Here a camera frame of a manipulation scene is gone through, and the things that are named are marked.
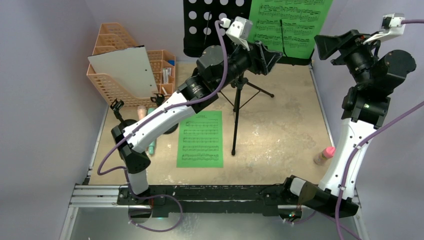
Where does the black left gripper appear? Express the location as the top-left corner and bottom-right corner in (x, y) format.
(214, 38), (282, 92)

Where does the green sheet music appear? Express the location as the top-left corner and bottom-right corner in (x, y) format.
(248, 0), (333, 59)
(176, 110), (224, 168)

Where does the black music stand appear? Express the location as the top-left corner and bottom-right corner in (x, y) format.
(182, 0), (314, 157)

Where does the pink toy microphone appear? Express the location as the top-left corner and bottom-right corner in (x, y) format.
(136, 105), (148, 120)

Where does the mint green toy microphone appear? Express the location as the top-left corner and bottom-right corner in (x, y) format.
(147, 107), (157, 155)

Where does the black round microphone stand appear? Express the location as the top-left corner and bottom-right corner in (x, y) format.
(109, 98), (137, 129)

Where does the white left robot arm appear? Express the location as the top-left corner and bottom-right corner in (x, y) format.
(111, 41), (283, 205)

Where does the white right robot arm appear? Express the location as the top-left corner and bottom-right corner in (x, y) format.
(280, 28), (416, 218)

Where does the white marker tube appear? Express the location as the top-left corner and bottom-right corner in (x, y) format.
(163, 67), (172, 84)

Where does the pink round object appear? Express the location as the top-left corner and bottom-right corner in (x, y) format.
(313, 146), (336, 165)

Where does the grey folder board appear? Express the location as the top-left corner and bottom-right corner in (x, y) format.
(87, 45), (158, 98)

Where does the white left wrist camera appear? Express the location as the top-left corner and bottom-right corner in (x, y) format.
(220, 16), (253, 51)

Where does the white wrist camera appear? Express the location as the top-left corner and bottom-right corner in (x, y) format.
(220, 16), (253, 51)
(363, 13), (405, 45)

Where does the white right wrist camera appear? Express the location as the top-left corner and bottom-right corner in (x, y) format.
(363, 13), (405, 45)

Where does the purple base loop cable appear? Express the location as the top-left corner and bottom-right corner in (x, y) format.
(128, 194), (184, 233)

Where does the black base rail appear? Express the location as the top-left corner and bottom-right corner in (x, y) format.
(117, 183), (309, 221)

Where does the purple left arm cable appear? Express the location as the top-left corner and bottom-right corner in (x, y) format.
(96, 19), (229, 196)

